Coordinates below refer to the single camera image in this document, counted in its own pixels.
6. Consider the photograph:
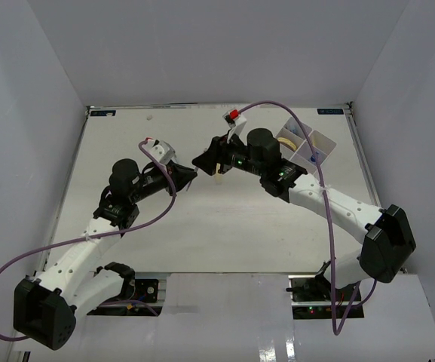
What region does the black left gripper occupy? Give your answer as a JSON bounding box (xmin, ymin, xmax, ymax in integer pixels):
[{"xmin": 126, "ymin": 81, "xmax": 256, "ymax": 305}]
[{"xmin": 130, "ymin": 160, "xmax": 198, "ymax": 204}]

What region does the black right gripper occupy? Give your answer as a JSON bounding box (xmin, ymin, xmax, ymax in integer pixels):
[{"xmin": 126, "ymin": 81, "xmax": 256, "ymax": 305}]
[{"xmin": 192, "ymin": 129, "xmax": 265, "ymax": 177}]

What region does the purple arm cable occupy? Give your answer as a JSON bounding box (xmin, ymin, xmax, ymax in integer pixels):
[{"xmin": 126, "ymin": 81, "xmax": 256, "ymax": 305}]
[
  {"xmin": 0, "ymin": 139, "xmax": 176, "ymax": 341},
  {"xmin": 239, "ymin": 100, "xmax": 377, "ymax": 336}
]

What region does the white divided organizer box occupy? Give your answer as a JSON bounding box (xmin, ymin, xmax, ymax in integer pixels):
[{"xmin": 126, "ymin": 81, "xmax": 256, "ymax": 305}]
[{"xmin": 276, "ymin": 117, "xmax": 336, "ymax": 177}]

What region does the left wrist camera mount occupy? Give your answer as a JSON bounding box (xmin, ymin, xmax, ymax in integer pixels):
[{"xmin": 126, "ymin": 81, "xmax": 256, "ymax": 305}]
[{"xmin": 145, "ymin": 137, "xmax": 176, "ymax": 165}]

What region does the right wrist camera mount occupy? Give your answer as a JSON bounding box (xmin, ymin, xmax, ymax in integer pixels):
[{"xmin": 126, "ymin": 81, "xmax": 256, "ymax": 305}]
[{"xmin": 223, "ymin": 109, "xmax": 247, "ymax": 143}]

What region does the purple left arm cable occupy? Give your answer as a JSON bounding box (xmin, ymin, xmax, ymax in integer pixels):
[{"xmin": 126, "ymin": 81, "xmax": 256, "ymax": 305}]
[{"xmin": 0, "ymin": 139, "xmax": 176, "ymax": 341}]

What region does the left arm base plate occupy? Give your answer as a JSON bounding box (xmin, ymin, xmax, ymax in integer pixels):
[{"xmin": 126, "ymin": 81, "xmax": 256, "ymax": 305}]
[{"xmin": 87, "ymin": 278, "xmax": 167, "ymax": 317}]

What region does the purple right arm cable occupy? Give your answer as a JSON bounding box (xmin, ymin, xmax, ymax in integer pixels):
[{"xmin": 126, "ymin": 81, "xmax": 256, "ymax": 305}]
[{"xmin": 239, "ymin": 100, "xmax": 377, "ymax": 336}]

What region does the blue capped small marker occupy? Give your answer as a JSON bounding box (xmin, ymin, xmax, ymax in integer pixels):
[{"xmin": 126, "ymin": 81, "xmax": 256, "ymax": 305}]
[{"xmin": 310, "ymin": 151, "xmax": 323, "ymax": 164}]

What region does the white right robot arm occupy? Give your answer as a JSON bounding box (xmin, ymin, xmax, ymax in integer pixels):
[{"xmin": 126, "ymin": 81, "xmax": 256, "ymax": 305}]
[{"xmin": 192, "ymin": 128, "xmax": 416, "ymax": 301}]

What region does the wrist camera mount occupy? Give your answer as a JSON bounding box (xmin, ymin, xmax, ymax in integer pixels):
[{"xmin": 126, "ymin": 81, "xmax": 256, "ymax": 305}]
[
  {"xmin": 223, "ymin": 109, "xmax": 247, "ymax": 143},
  {"xmin": 145, "ymin": 137, "xmax": 176, "ymax": 165}
]

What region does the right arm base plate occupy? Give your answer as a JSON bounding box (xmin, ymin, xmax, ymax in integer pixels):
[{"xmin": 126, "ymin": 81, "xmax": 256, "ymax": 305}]
[{"xmin": 286, "ymin": 261, "xmax": 365, "ymax": 320}]

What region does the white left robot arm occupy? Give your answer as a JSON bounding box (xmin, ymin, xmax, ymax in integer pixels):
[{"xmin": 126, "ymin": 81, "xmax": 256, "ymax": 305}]
[{"xmin": 14, "ymin": 158, "xmax": 198, "ymax": 351}]

